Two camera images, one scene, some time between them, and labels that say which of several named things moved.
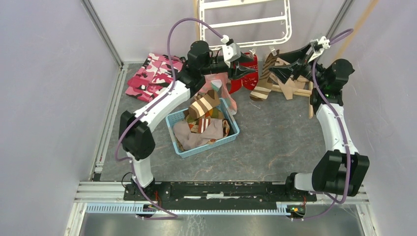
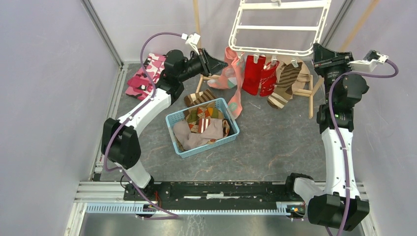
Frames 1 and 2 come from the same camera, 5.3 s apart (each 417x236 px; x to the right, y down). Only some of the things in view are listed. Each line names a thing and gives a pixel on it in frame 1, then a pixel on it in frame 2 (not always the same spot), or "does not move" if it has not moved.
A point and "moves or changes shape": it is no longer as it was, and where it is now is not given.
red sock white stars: x=250 y=83 to x=268 y=79
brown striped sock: x=265 y=83 to x=283 y=92
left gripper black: x=239 y=73 to x=213 y=65
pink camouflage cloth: x=153 y=76 does not move
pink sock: x=227 y=97 to x=235 y=106
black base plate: x=217 y=195 does not move
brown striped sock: x=202 y=103 moves or changes shape
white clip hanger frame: x=245 y=23 to x=247 y=4
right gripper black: x=294 y=58 to x=324 y=58
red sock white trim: x=235 y=85 to x=252 y=74
